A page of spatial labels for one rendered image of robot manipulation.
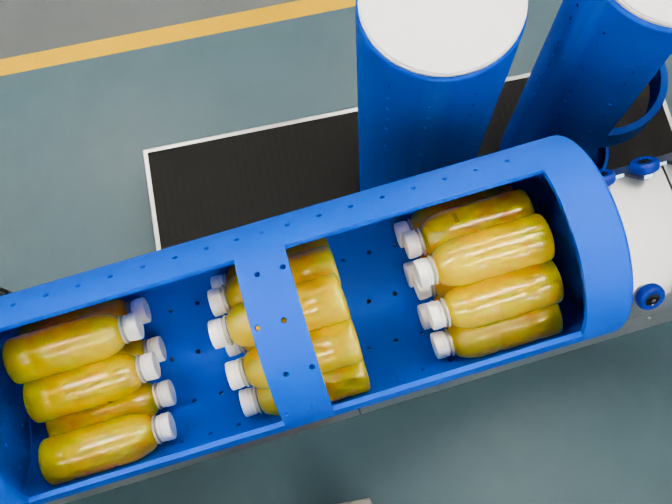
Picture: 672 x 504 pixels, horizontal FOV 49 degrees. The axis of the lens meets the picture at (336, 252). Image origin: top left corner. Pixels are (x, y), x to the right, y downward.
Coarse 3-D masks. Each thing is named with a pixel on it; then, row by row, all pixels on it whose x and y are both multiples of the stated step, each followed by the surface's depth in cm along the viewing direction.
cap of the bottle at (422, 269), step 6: (420, 258) 98; (426, 258) 97; (414, 264) 97; (420, 264) 96; (426, 264) 96; (414, 270) 99; (420, 270) 96; (426, 270) 96; (420, 276) 96; (426, 276) 96; (432, 276) 96; (420, 282) 96; (426, 282) 96; (432, 282) 97
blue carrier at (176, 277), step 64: (384, 192) 96; (448, 192) 93; (576, 192) 90; (192, 256) 93; (256, 256) 91; (384, 256) 115; (576, 256) 105; (0, 320) 91; (192, 320) 114; (256, 320) 87; (384, 320) 114; (576, 320) 108; (0, 384) 107; (192, 384) 113; (320, 384) 90; (384, 384) 105; (0, 448) 101; (192, 448) 94
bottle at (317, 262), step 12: (300, 252) 103; (312, 252) 101; (324, 252) 100; (300, 264) 100; (312, 264) 100; (324, 264) 99; (300, 276) 99; (312, 276) 99; (228, 288) 100; (228, 300) 100; (240, 300) 99
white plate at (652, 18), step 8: (616, 0) 119; (624, 0) 118; (632, 0) 118; (640, 0) 118; (648, 0) 118; (656, 0) 118; (664, 0) 118; (632, 8) 118; (640, 8) 118; (648, 8) 118; (656, 8) 118; (664, 8) 118; (640, 16) 118; (648, 16) 117; (656, 16) 117; (664, 16) 117; (656, 24) 118; (664, 24) 117
